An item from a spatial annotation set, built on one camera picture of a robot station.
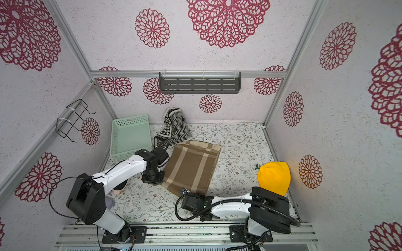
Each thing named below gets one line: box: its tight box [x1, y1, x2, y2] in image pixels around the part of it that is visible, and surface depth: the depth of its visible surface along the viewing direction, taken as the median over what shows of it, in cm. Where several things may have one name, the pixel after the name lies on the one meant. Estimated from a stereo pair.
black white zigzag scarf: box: [153, 107, 193, 148], surface depth 111 cm
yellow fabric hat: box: [257, 161, 292, 197], surface depth 93 cm
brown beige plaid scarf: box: [161, 140, 222, 197], surface depth 99 cm
